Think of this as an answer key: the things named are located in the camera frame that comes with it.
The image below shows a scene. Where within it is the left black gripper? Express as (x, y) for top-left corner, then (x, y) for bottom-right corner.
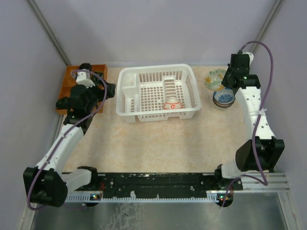
(83, 77), (115, 113)

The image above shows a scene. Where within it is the green orange floral bowl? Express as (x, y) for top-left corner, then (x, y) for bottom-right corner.
(204, 69), (226, 92)

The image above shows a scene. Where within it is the blue white patterned bowl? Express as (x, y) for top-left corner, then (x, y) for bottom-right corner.
(213, 88), (236, 105)

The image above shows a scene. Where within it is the white plastic dish rack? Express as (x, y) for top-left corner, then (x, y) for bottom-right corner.
(116, 64), (201, 123)

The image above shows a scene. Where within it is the red white patterned bowl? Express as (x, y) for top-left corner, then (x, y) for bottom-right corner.
(163, 96), (183, 110)

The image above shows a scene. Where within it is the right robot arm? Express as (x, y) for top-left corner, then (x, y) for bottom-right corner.
(214, 51), (284, 190)

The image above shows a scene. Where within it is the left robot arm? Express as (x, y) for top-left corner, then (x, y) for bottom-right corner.
(23, 82), (116, 210)

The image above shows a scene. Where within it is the dark green rolled item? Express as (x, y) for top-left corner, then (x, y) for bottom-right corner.
(56, 97), (70, 110)

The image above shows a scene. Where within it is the wooden compartment tray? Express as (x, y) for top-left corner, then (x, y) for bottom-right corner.
(56, 64), (107, 118)

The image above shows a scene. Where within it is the black rolled item top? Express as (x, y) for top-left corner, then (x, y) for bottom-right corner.
(79, 63), (92, 71)

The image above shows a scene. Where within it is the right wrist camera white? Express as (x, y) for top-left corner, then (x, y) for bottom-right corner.
(242, 51), (254, 65)

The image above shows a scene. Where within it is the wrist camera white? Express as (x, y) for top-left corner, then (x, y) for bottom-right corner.
(71, 69), (95, 88)
(242, 51), (254, 65)

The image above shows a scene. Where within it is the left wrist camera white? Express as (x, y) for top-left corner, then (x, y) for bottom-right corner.
(71, 69), (95, 88)

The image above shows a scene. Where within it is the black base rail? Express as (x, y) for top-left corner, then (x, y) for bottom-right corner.
(77, 172), (232, 199)

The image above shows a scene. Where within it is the white cable duct strip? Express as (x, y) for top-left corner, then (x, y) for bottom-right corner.
(64, 191), (231, 204)

